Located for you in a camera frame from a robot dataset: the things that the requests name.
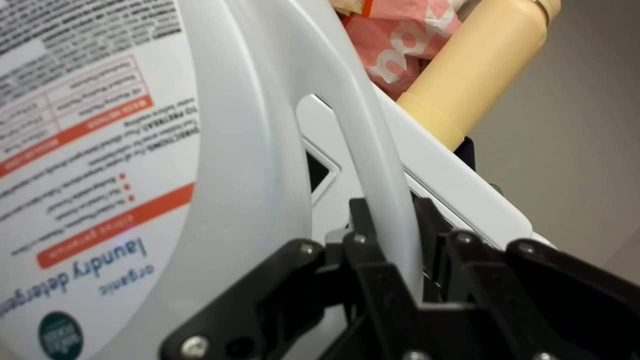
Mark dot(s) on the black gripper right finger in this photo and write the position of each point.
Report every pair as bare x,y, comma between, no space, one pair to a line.
532,301

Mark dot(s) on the yellow insulated water bottle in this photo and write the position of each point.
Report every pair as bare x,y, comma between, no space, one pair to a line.
480,67

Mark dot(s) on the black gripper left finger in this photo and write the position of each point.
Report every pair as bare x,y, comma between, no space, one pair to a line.
266,301

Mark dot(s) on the white laundry detergent bottle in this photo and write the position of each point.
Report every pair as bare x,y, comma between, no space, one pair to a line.
253,132

